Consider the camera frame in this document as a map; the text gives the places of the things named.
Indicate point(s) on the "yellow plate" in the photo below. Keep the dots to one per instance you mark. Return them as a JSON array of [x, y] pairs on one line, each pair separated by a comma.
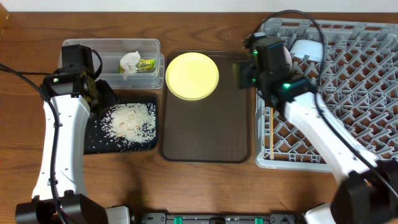
[[192, 76]]

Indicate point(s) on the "light blue bowl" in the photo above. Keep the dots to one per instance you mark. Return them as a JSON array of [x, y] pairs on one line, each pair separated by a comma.
[[303, 48]]

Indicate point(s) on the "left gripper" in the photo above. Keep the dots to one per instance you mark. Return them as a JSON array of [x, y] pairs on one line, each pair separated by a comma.
[[104, 94]]

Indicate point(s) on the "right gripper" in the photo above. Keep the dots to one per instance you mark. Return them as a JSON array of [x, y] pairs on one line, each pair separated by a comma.
[[244, 69]]

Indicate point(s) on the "white paper waste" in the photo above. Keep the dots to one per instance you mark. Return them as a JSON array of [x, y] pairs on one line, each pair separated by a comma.
[[132, 63]]

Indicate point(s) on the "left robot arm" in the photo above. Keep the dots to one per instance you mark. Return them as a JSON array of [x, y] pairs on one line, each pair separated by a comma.
[[71, 95]]

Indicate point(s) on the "grey dishwasher rack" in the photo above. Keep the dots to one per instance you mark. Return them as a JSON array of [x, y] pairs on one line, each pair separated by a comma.
[[358, 76]]

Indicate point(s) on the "brown serving tray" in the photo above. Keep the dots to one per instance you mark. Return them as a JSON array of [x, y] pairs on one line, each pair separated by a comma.
[[214, 129]]

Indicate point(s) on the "rice leftovers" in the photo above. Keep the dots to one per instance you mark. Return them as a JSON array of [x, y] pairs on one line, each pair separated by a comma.
[[126, 124]]

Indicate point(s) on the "pink bowl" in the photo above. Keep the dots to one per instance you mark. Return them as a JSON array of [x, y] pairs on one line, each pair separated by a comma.
[[288, 57]]

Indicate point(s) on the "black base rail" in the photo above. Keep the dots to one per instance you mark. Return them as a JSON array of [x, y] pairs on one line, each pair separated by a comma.
[[163, 218]]

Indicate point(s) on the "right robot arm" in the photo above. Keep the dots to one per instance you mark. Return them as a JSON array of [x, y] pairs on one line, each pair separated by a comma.
[[367, 186]]

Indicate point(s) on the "clear plastic bin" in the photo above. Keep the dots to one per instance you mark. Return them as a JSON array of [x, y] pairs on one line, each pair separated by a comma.
[[111, 52]]

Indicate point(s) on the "black waste tray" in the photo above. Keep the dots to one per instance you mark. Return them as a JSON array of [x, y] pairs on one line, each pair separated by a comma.
[[95, 140]]

